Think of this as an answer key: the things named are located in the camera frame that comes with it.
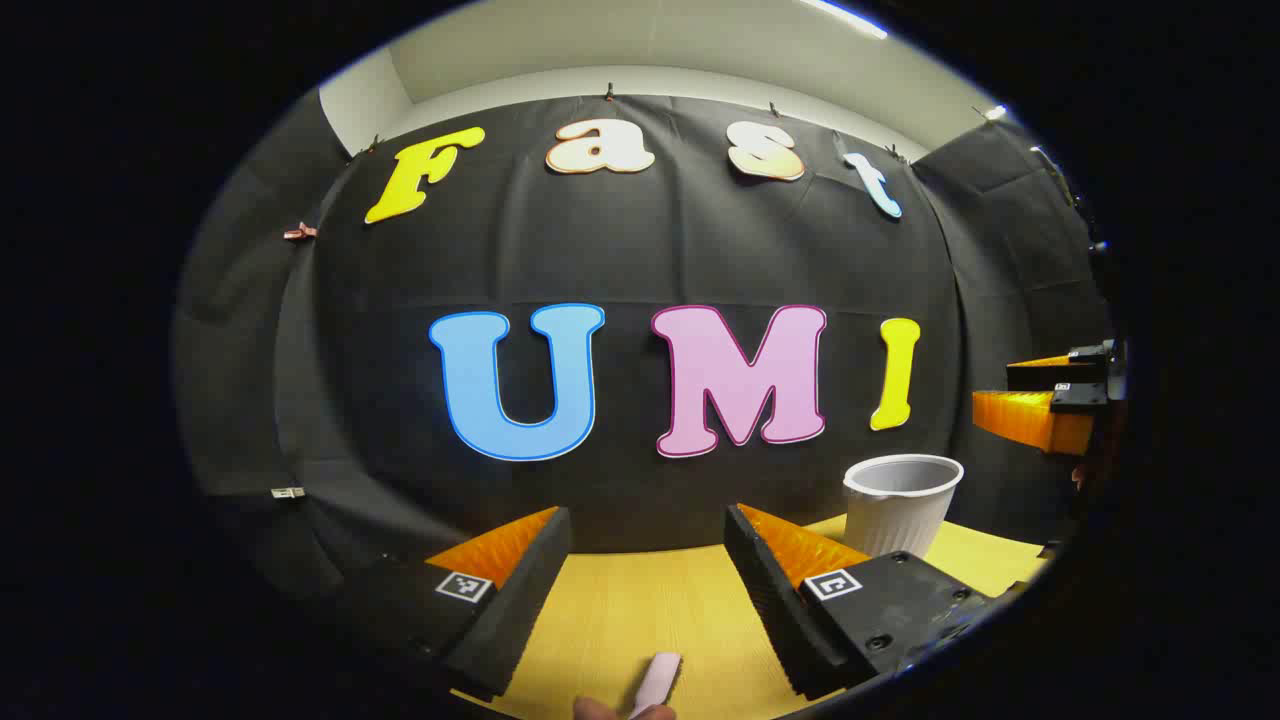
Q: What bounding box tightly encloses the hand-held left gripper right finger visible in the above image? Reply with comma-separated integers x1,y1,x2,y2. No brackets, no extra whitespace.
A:
723,503,1001,701

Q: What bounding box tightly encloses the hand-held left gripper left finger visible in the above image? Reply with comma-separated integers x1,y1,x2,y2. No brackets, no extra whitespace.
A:
340,505,573,701

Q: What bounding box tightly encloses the small pale pink broom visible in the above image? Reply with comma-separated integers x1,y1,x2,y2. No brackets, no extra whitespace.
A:
628,652,683,719

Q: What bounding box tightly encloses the white ribbed garbage bin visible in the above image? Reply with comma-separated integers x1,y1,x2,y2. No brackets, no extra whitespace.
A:
843,454,965,559

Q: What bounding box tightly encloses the yellow wooden desktop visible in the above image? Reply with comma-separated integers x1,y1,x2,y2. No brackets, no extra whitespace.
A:
450,515,1051,720

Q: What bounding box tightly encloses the black backdrop cloth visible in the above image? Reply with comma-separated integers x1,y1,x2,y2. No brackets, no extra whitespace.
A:
172,88,1116,601

